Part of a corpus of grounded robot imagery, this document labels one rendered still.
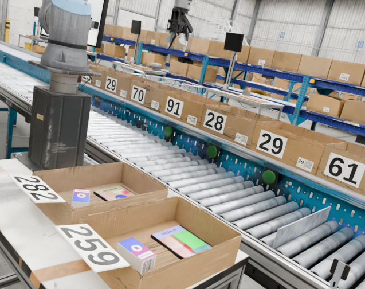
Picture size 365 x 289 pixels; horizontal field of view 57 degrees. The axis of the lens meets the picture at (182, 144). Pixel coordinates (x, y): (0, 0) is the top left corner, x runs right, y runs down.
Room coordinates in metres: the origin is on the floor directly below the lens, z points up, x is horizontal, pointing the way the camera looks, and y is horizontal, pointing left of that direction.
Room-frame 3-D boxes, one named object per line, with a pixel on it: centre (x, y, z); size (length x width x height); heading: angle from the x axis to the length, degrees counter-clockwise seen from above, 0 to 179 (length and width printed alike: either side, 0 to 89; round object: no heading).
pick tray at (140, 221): (0.86, 0.00, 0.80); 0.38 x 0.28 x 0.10; 137
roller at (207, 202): (1.49, -0.28, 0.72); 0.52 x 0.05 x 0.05; 137
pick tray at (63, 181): (1.09, 0.24, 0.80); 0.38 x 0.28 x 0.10; 139
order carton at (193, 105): (2.34, -0.04, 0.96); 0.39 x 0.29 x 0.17; 47
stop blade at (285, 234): (1.25, -0.54, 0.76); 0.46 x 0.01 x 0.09; 137
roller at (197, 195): (1.54, -0.23, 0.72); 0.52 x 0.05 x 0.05; 137
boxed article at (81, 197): (1.05, 0.30, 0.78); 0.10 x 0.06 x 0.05; 16
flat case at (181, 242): (0.93, -0.08, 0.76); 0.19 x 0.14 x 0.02; 49
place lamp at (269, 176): (1.64, -0.46, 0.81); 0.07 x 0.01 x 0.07; 47
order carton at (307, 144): (1.81, -0.61, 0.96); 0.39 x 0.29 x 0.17; 47
